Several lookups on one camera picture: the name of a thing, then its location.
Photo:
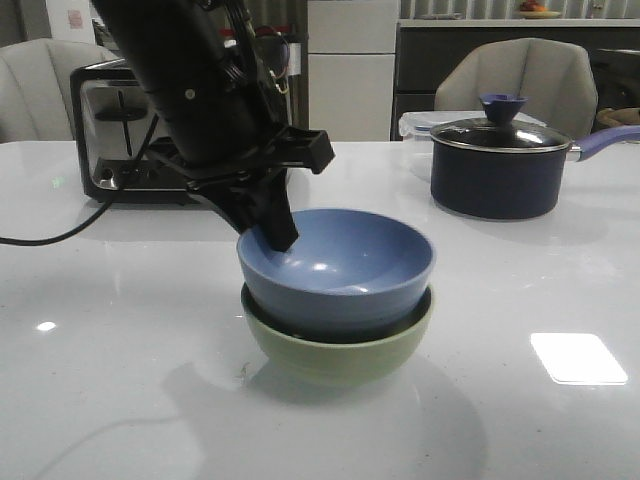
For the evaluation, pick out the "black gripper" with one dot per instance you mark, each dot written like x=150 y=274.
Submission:
x=239 y=173

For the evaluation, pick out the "blue bowl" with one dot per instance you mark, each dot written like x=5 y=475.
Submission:
x=351 y=276

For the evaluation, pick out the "green bowl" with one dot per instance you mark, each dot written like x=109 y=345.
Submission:
x=338 y=364

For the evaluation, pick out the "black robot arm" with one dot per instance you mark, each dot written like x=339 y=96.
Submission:
x=196 y=63

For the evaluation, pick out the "black chrome four-slot toaster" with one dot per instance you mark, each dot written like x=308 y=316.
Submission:
x=112 y=115

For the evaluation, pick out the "clear plastic food container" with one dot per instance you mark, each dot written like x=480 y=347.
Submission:
x=417 y=125

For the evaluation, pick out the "white cabinet in background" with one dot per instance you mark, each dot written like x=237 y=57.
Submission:
x=351 y=60

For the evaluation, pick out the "dark blue saucepan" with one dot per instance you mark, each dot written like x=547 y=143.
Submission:
x=510 y=186

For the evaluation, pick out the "glass lid with blue knob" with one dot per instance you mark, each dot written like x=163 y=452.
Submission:
x=499 y=130

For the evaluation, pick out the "beige chair on left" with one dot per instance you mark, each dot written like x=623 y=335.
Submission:
x=36 y=100

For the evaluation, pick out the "beige chair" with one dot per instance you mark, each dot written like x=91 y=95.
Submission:
x=555 y=77
x=36 y=100

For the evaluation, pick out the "beige chair on right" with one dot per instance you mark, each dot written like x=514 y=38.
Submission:
x=555 y=77

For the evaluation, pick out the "fruit bowl on counter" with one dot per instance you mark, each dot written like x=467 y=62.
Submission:
x=531 y=9

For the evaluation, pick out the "woven basket at right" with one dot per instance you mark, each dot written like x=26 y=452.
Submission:
x=610 y=118

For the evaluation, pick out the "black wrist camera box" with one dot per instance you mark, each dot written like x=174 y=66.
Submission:
x=300 y=148

